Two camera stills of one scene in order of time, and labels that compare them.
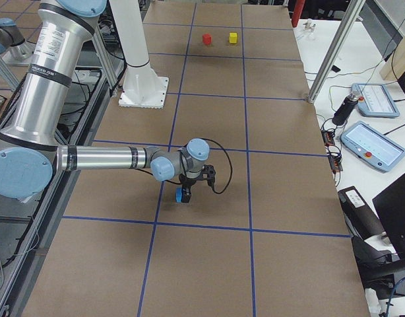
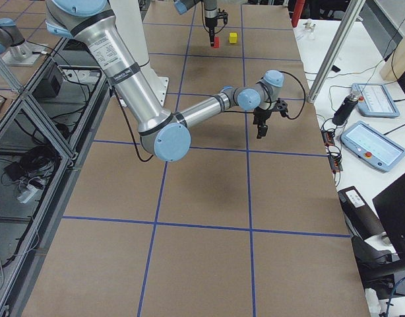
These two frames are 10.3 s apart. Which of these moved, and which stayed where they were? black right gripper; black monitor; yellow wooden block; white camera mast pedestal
Moved: black right gripper
Stayed: white camera mast pedestal; yellow wooden block; black monitor
